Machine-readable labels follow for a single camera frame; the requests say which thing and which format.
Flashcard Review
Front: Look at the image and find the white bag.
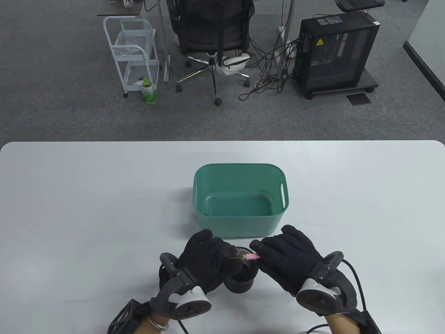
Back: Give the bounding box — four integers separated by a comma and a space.
216, 52, 251, 75

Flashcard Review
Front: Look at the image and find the green plastic bin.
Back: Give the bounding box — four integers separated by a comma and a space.
193, 163, 289, 240

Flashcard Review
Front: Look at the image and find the black computer cabinet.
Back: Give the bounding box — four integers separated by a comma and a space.
293, 11, 381, 94

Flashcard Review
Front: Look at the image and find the person's right hand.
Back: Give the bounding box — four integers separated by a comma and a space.
250, 225, 325, 296

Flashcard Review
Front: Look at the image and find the black mesh office chair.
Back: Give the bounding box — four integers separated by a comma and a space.
167, 0, 256, 106

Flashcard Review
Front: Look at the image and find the black mesh pen holder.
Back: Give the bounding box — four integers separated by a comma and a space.
224, 247, 259, 294

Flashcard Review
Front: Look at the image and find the person's left forearm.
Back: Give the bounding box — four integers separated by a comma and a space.
137, 315, 171, 334

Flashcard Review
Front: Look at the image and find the silver bracelet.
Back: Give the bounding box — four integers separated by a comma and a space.
146, 317, 170, 331

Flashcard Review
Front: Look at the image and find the person's left hand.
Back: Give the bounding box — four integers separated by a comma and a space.
177, 229, 244, 294

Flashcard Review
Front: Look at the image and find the black chair base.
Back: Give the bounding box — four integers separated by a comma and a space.
334, 0, 386, 13

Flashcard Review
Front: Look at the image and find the person's right forearm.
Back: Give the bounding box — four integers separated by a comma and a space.
325, 313, 360, 334

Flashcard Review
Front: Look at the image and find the black wheeled platform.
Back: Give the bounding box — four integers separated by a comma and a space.
301, 66, 379, 101

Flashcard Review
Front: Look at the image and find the white rolling cart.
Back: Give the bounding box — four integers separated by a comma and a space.
103, 16, 161, 98

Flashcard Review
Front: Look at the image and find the white desk leg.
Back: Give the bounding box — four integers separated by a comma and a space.
157, 0, 171, 83
278, 0, 292, 66

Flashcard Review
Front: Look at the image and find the bundle of black floor cables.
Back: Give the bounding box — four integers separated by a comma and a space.
238, 14, 301, 101

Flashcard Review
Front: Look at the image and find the black floor outlet cover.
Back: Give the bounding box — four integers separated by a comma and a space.
346, 93, 372, 106

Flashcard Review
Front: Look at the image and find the green drink bottle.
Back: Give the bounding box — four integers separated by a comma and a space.
141, 78, 157, 104

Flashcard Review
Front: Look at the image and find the black white hand tracker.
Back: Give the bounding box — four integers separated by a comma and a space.
150, 253, 212, 320
296, 251, 358, 316

